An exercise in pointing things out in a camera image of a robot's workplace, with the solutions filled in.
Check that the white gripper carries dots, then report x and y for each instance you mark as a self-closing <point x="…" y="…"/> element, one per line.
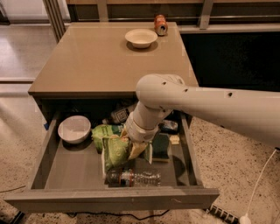
<point x="141" y="131"/>

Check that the green jalapeno chip bag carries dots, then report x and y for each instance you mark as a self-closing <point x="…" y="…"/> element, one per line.
<point x="116" y="151"/>

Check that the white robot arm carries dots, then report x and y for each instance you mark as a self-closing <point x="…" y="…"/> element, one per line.
<point x="254" y="114"/>

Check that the dark labelled bottle in drawer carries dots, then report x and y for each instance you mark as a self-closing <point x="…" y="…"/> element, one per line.
<point x="119" y="115"/>

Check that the green snack bag in drawer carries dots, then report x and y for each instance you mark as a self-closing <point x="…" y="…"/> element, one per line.
<point x="104" y="130"/>

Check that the silver snack packet in drawer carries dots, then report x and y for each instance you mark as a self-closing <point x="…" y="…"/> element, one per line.
<point x="168" y="126"/>

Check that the white bowl in drawer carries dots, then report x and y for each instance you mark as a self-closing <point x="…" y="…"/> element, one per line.
<point x="74" y="129"/>

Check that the open grey top drawer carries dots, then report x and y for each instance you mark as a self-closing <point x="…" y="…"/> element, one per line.
<point x="69" y="179"/>

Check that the grey cabinet with glossy top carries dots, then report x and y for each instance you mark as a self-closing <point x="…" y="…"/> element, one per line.
<point x="94" y="60"/>

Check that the green and yellow sponge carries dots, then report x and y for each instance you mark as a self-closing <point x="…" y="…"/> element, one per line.
<point x="160" y="146"/>

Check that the clear plastic water bottle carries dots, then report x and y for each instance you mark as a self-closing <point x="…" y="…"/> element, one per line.
<point x="130" y="178"/>

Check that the small yellow sponge piece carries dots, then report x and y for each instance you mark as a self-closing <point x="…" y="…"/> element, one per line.
<point x="174" y="139"/>

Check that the white bowl on cabinet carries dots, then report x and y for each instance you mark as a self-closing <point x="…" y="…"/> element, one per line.
<point x="141" y="38"/>

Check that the black power strip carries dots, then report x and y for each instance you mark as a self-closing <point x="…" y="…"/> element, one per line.
<point x="222" y="214"/>

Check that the orange soda can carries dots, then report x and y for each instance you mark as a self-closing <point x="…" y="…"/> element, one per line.
<point x="160" y="25"/>

